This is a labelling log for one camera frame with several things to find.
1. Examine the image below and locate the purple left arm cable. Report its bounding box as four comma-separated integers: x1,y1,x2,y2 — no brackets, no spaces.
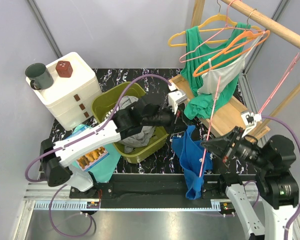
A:
24,73,173,238

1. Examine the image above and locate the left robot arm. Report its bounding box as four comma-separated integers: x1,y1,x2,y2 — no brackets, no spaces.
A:
39,92,186,198

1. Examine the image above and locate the dark green mug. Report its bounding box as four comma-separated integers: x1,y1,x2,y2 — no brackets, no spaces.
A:
25,63,54,91

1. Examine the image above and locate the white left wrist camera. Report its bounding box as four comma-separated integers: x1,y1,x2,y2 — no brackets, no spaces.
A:
167,82,188,115

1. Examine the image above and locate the pink wire hanger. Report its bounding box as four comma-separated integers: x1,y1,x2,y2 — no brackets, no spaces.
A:
168,1,237,63

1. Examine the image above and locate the white cable duct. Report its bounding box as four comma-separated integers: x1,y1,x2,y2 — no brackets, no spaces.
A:
34,199,234,212

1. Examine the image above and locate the orange plastic hanger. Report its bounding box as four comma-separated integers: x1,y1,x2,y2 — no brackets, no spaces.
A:
192,30,271,77

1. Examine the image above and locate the blue tank top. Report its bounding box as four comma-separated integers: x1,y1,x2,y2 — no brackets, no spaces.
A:
171,125,213,200

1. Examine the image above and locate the green tank top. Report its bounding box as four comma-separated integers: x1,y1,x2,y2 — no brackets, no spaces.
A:
180,22,251,120

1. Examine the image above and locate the dark red cube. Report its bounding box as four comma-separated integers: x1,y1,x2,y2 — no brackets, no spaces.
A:
55,60,73,78

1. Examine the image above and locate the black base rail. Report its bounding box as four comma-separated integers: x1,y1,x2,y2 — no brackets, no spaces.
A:
37,172,261,201

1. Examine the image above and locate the white drawer unit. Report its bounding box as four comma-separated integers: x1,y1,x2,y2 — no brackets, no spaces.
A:
26,52,102,131

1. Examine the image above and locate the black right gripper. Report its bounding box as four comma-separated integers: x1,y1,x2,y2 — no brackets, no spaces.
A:
200,124,272,170

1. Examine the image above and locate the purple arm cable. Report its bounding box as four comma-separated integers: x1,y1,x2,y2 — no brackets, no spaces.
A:
242,115,300,240
24,73,173,238

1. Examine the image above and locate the light grey tank top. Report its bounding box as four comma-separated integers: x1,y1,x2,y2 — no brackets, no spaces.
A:
196,32,266,101

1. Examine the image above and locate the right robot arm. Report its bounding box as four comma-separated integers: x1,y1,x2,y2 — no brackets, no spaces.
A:
201,126,299,240

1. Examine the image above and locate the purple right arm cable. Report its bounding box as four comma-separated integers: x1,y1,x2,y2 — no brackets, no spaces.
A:
242,115,300,240

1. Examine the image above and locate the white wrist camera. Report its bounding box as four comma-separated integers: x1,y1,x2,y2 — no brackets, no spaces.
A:
167,82,188,115
241,110,262,137

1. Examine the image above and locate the black white striped tank top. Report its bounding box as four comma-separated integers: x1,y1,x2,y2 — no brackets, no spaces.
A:
104,107,119,120

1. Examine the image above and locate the olive green plastic basket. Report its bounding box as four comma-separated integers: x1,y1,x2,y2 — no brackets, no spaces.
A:
91,82,169,164

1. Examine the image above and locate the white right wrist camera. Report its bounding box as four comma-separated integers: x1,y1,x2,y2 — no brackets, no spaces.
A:
241,110,262,137

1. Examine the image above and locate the yellow velvet hanger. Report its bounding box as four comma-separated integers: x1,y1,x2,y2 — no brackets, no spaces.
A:
167,0,262,49

